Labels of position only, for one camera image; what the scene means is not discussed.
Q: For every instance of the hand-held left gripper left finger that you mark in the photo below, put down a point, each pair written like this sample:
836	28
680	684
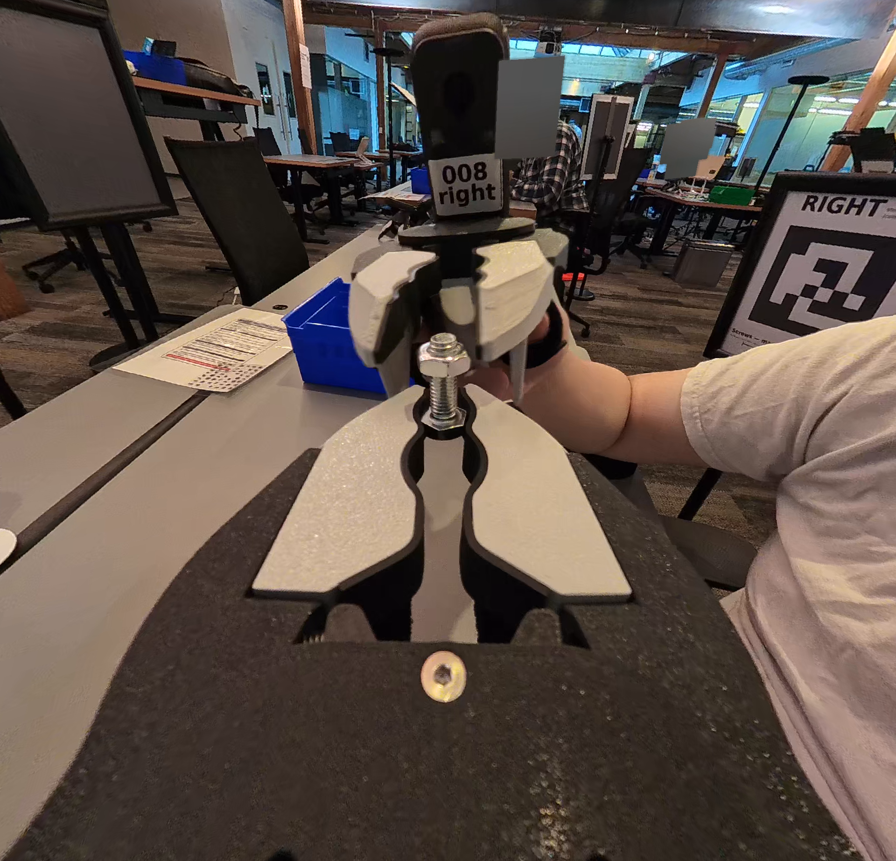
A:
350	503

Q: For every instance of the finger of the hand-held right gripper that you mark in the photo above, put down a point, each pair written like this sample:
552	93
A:
378	301
514	287

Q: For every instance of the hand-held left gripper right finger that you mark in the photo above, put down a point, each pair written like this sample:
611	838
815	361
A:
546	517

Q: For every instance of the blue plastic bin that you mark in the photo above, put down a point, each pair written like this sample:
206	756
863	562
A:
322	343

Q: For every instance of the large steel hex nut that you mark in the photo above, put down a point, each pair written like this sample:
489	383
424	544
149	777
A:
443	363

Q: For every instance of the large steel hex bolt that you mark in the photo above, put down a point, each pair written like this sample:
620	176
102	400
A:
442	399

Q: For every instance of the person's right hand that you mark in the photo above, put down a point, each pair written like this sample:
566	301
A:
581	402

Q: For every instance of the small blue bin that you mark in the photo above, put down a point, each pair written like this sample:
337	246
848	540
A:
419	180

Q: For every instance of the wooden top desk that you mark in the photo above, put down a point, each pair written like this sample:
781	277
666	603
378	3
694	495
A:
307	162

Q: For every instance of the black office chair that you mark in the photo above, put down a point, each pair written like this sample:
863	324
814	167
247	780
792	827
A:
237	216
706	549

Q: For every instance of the printed white paper sheet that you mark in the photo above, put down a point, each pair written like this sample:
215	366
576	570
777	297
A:
210	347

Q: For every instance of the grey waste bin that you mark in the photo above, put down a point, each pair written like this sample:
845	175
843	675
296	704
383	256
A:
702	262

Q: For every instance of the green plastic bin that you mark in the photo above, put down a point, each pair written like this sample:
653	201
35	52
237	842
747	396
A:
732	194

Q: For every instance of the black easel stand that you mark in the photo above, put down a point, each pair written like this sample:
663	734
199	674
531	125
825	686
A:
115	280

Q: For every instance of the person's white t-shirt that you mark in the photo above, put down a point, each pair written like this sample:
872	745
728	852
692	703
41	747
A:
819	490

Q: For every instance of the large blue storage bin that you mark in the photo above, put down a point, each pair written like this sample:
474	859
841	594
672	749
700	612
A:
156	67

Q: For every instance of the framed black-and-white marker sign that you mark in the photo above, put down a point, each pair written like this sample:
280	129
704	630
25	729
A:
825	272

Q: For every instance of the black floor lamp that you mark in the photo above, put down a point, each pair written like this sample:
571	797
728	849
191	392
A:
805	104

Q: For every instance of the white round object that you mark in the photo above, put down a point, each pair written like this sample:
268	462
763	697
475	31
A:
5	548

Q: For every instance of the black framed grey board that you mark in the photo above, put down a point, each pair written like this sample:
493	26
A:
77	119

